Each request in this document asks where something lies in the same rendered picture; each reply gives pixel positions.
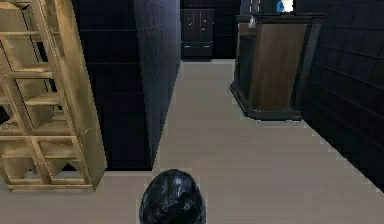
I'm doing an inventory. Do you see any dark cupboard with drawers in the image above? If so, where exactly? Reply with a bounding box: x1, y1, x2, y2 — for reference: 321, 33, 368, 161
180, 8, 215, 58

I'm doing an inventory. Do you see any black garbage bag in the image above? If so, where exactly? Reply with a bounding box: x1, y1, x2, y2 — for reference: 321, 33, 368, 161
138, 168, 208, 224

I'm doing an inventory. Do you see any brown wooden kitchen counter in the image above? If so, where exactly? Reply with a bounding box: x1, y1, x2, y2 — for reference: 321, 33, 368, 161
229, 12, 328, 122

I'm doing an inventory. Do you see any light wooden shelf unit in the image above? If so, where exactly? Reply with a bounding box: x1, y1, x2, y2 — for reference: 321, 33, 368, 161
0, 0, 108, 192

